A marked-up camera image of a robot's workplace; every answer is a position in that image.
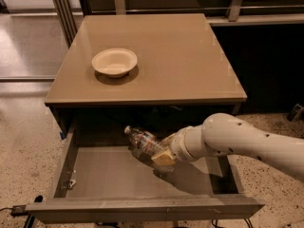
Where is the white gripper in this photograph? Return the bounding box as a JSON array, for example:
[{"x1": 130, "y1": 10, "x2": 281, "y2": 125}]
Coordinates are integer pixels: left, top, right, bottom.
[{"x1": 151, "y1": 126, "x2": 203, "y2": 166}]

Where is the clear plastic water bottle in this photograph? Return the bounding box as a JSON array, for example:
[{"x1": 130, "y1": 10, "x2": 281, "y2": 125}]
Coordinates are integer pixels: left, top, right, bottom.
[{"x1": 124, "y1": 126, "x2": 174, "y2": 174}]

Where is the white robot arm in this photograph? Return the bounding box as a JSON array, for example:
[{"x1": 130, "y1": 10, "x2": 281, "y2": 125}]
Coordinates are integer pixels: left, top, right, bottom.
[{"x1": 152, "y1": 113, "x2": 304, "y2": 181}]

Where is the open grey top drawer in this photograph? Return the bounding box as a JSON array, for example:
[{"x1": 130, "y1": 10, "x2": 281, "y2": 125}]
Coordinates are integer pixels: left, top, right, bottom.
[{"x1": 27, "y1": 120, "x2": 264, "y2": 223}]

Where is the grey drawer cabinet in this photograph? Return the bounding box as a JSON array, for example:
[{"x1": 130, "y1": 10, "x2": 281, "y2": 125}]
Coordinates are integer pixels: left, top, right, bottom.
[{"x1": 46, "y1": 14, "x2": 247, "y2": 131}]

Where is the metal drawer lock latch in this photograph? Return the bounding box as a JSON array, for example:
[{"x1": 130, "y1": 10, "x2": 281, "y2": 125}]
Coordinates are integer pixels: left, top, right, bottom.
[{"x1": 66, "y1": 170, "x2": 76, "y2": 190}]

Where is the beige paper bowl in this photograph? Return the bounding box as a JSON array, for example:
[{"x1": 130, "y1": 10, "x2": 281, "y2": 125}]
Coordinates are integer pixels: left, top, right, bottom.
[{"x1": 91, "y1": 48, "x2": 138, "y2": 78}]

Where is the dark object on floor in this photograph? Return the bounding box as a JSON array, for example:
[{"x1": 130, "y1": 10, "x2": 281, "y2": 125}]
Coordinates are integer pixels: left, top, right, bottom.
[{"x1": 287, "y1": 104, "x2": 303, "y2": 122}]

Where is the black power adapter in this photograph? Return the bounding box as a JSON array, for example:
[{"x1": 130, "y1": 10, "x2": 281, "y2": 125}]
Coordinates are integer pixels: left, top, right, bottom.
[{"x1": 10, "y1": 205, "x2": 28, "y2": 217}]

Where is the wooden shelf with metal frame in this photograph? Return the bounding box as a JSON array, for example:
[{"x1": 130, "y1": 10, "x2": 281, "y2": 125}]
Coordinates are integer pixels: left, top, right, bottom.
[{"x1": 53, "y1": 0, "x2": 304, "y2": 43}]

